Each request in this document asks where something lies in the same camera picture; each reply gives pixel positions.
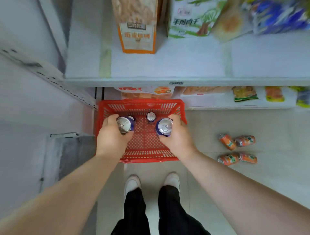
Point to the person's left hand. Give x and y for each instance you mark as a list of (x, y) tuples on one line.
[(109, 142)]

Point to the person's right hand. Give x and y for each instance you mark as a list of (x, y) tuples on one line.
[(180, 141)]

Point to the person's right thumb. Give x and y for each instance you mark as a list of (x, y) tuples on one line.
[(163, 140)]

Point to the person's left thumb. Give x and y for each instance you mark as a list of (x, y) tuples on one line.
[(129, 137)]

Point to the blue drink can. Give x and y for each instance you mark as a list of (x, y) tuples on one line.
[(124, 125), (164, 126), (151, 117), (132, 118)]

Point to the person's left forearm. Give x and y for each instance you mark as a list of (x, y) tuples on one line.
[(60, 196)]

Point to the person's right forearm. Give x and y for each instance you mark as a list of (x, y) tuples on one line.
[(242, 196)]

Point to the red plastic shopping basket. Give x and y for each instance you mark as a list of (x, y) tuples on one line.
[(145, 145)]

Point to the person's right white shoe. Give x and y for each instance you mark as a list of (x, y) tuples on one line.
[(172, 180)]

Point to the person's white shoe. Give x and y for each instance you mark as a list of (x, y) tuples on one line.
[(172, 180), (132, 185)]

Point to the person's left white shoe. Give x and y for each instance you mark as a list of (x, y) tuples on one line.
[(132, 185)]

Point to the red and white bread packet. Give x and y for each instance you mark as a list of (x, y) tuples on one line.
[(145, 91)]

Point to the shelf edge price label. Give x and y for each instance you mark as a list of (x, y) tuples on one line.
[(176, 83)]

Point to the orange drink can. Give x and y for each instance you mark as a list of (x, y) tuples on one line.
[(228, 159), (248, 158), (245, 141), (227, 142)]

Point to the clear packet of orange snacks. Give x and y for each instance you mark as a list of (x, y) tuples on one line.
[(205, 90)]

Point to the white metal store shelf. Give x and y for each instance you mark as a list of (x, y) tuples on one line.
[(181, 65)]

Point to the black trousers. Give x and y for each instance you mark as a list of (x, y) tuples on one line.
[(135, 218)]

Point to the green and yellow snack packet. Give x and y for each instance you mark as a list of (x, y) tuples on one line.
[(244, 94)]

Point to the white perforated shelf upright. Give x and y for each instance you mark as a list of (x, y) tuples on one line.
[(50, 75)]

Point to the orange and white snack bag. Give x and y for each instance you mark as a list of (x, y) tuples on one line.
[(136, 29)]

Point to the orange snack packet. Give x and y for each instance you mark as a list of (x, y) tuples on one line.
[(274, 94)]

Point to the green and white snack packet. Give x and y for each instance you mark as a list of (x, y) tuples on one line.
[(191, 19)]

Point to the tan bread packet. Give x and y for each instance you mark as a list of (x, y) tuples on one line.
[(230, 24)]

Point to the yellow-green snack packet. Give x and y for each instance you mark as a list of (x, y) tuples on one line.
[(302, 96)]

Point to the blue and white packet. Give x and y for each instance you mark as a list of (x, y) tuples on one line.
[(278, 17)]

